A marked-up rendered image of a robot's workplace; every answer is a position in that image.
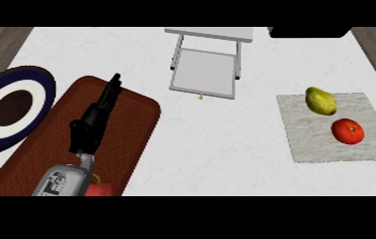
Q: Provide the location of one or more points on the black appliance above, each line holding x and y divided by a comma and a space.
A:
309, 32

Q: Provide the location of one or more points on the red tomato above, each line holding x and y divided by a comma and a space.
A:
347, 131

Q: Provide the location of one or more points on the brown cutting board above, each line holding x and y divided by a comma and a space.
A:
123, 130

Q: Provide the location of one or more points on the pale grey placemat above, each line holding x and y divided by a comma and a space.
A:
318, 140

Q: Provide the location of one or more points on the grey tiered shelf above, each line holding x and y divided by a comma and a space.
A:
206, 70

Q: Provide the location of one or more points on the yellow-green pear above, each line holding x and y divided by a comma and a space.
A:
321, 102

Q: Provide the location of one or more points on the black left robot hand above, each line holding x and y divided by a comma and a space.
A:
94, 120

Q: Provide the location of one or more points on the blue and white plate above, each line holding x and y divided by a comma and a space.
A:
27, 97

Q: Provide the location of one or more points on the red bell pepper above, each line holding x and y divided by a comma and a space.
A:
101, 188

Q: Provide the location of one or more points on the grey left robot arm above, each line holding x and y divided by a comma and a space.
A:
65, 180

